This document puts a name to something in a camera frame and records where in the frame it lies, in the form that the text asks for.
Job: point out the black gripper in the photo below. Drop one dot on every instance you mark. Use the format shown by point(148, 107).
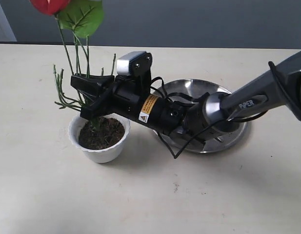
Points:
point(126, 100)

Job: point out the artificial red anthurium plant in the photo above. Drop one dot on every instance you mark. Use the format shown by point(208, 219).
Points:
point(82, 18)

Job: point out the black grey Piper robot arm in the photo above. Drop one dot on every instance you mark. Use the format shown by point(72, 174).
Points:
point(210, 115)

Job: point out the dark potting soil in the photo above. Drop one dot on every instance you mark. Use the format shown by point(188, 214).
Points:
point(101, 133)

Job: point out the white scalloped flower pot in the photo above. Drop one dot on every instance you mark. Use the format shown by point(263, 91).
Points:
point(103, 155)

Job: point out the round stainless steel plate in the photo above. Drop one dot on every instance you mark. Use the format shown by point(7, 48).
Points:
point(189, 85)

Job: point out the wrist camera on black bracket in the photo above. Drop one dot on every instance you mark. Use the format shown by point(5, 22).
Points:
point(137, 65)

